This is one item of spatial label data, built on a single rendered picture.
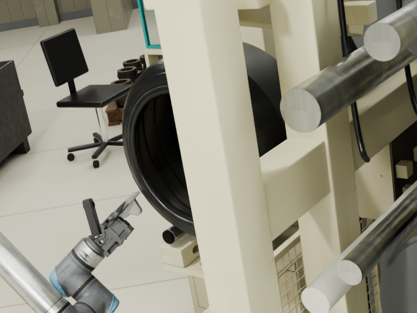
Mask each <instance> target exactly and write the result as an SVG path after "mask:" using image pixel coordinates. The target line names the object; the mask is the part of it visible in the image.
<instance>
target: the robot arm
mask: <svg viewBox="0 0 417 313"><path fill-rule="evenodd" d="M139 194H140V192H139V191H136V192H134V193H132V194H131V195H130V196H129V197H128V198H127V199H126V200H125V201H124V202H123V203H122V204H121V205H120V206H119V207H118V208H117V209H116V210H115V211H113V212H112V213H111V214H110V215H109V216H108V217H107V218H106V220H105V221H103V223H101V224H100V223H99V219H98V216H97V212H96V208H95V203H94V201H93V199H92V198H89V199H85V200H83V209H84V210H85V213H86V217H87V221H88V224H89V228H90V231H91V235H89V236H88V237H87V238H86V237H83V238H82V239H81V240H80V241H79V242H78V243H77V244H76V245H75V246H74V248H73V249H72V250H71V251H70V252H69V253H68V254H67V255H66V256H65V257H64V259H62V260H61V262H60V263H59V264H58V265H57V266H55V268H54V270H53V271H52V272H51V273H50V275H49V280H50V282H51V284H50V283H49V282H48V281H47V280H46V278H45V277H44V276H43V275H42V274H41V273H40V272H39V271H38V270H37V269H36V268H35V267H34V266H33V265H32V264H31V263H30V261H29V260H28V259H26V257H25V256H23V254H21V252H20V251H18V249H16V247H15V246H14V245H13V244H12V243H11V242H10V241H9V240H8V239H7V238H6V237H5V236H4V235H3V234H2V233H1V232H0V277H1V278H2V279H3V280H4V281H5V282H6V283H7V284H8V285H9V286H10V287H11V288H12V289H13V290H14V291H15V292H16V293H17V294H18V295H19V296H20V297H21V298H22V299H23V300H24V301H25V302H26V303H27V304H28V305H29V306H30V307H31V309H32V310H33V311H34V312H35V313H114V311H115V310H116V308H118V306H119V304H120V302H119V300H118V299H117V298H116V297H115V295H114V293H111V292H110V291H109V290H108V289H107V288H106V287H105V286H104V285H103V284H102V283H101V282H100V281H99V280H98V279H97V278H96V277H95V276H94V275H93V274H92V272H93V271H94V269H95V268H96V267H97V266H98V264H99V263H100V262H101V261H102V260H103V259H104V258H105V256H106V257H107V258H108V257H109V256H110V255H111V254H112V252H113V251H114V250H115V249H116V248H117V247H119V246H121V245H122V244H123V241H124V240H126V239H127V237H128V236H129V235H130V234H131V233H132V231H133V230H134V228H133V227H132V226H131V225H130V223H129V222H128V221H127V220H125V219H123V218H126V217H128V216H129V215H130V214H132V215H140V214H141V213H142V208H141V206H140V205H139V203H138V202H137V200H136V197H137V196H138V195H139ZM101 234H102V235H101ZM100 235H101V236H100ZM95 236H97V237H96V238H95ZM101 240H102V241H103V243H101ZM70 296H71V297H72V298H73V299H74V300H75V301H76V303H75V304H74V305H72V304H71V303H70V302H69V301H68V300H66V299H65V298H64V297H70Z"/></svg>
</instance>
